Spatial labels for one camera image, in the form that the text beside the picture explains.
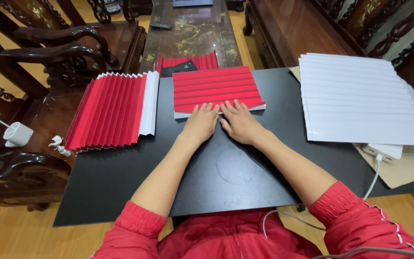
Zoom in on carved dark wooden bench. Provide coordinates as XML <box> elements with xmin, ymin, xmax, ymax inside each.
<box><xmin>242</xmin><ymin>0</ymin><xmax>414</xmax><ymax>116</ymax></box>

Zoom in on grey cable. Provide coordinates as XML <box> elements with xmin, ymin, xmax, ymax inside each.
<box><xmin>310</xmin><ymin>246</ymin><xmax>414</xmax><ymax>259</ymax></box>

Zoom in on white cable plug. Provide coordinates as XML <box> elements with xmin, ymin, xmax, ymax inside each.
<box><xmin>48</xmin><ymin>135</ymin><xmax>72</xmax><ymax>158</ymax></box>

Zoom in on white creased paper sheets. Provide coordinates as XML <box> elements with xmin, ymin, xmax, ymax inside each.
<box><xmin>298</xmin><ymin>53</ymin><xmax>414</xmax><ymax>147</ymax></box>

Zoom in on white charger block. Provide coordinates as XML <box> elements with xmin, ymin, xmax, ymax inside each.
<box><xmin>3</xmin><ymin>122</ymin><xmax>34</xmax><ymax>148</ymax></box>

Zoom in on black work board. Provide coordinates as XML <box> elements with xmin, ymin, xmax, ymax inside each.
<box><xmin>53</xmin><ymin>67</ymin><xmax>414</xmax><ymax>227</ymax></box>

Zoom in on glass topped wooden coffee table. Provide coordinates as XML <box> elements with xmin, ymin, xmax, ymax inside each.
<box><xmin>139</xmin><ymin>0</ymin><xmax>244</xmax><ymax>75</ymax></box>

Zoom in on red pleated paper with black tag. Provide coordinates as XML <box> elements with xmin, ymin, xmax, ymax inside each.
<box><xmin>155</xmin><ymin>51</ymin><xmax>219</xmax><ymax>78</ymax></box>

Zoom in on red pleated paper stack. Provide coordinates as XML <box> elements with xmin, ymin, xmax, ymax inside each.
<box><xmin>172</xmin><ymin>65</ymin><xmax>266</xmax><ymax>119</ymax></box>

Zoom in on person's right hand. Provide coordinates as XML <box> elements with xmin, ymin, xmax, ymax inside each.
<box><xmin>219</xmin><ymin>100</ymin><xmax>267</xmax><ymax>147</ymax></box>

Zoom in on black tag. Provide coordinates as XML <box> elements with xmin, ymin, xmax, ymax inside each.
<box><xmin>161</xmin><ymin>60</ymin><xmax>198</xmax><ymax>77</ymax></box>

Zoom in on person's left hand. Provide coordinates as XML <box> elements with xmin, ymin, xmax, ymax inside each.
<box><xmin>178</xmin><ymin>102</ymin><xmax>221</xmax><ymax>145</ymax></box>

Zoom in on carved dark wooden armchair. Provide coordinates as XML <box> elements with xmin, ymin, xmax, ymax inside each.
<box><xmin>0</xmin><ymin>0</ymin><xmax>148</xmax><ymax>100</ymax></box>
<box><xmin>0</xmin><ymin>72</ymin><xmax>85</xmax><ymax>212</ymax></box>

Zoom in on person's red jacket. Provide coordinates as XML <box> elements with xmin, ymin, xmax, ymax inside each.
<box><xmin>88</xmin><ymin>181</ymin><xmax>414</xmax><ymax>259</ymax></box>

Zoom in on brown cardboard sheet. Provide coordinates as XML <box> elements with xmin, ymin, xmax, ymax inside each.
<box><xmin>288</xmin><ymin>66</ymin><xmax>414</xmax><ymax>190</ymax></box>

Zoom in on fanned red and white pleated paper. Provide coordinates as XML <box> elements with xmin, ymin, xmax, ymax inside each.
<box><xmin>64</xmin><ymin>71</ymin><xmax>160</xmax><ymax>152</ymax></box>

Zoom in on grey laptop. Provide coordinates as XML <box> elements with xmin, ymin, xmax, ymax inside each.
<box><xmin>172</xmin><ymin>0</ymin><xmax>214</xmax><ymax>8</ymax></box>

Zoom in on white power strip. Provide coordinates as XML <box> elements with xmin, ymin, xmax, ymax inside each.
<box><xmin>361</xmin><ymin>143</ymin><xmax>404</xmax><ymax>165</ymax></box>

